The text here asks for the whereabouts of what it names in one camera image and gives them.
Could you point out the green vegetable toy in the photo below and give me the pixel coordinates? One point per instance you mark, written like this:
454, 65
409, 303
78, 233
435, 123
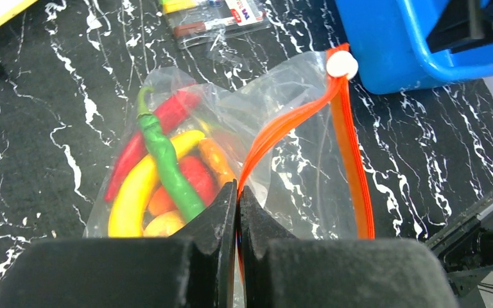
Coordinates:
161, 148

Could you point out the marker pen pack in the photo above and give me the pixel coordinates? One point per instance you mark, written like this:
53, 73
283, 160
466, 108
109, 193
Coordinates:
195, 22

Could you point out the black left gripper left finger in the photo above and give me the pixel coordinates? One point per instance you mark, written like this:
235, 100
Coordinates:
192, 268

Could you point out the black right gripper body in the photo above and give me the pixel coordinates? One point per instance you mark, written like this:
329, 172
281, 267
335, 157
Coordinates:
462, 25

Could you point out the blue plastic bin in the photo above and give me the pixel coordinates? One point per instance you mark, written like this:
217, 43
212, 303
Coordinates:
388, 39

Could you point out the yellow banana toy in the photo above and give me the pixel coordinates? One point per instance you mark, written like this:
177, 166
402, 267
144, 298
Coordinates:
127, 212

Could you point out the yellow orange fruit toy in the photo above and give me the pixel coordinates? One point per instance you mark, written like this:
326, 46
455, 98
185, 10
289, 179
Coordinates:
164, 225

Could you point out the orange crinkled food toy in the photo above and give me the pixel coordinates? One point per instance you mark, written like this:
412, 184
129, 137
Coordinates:
160, 202

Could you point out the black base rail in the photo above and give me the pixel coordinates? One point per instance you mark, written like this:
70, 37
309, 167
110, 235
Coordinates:
464, 216

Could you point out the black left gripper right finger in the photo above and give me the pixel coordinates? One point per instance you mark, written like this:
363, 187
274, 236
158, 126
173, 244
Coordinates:
281, 270

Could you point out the clear zip top bag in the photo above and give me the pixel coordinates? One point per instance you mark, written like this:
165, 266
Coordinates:
288, 135

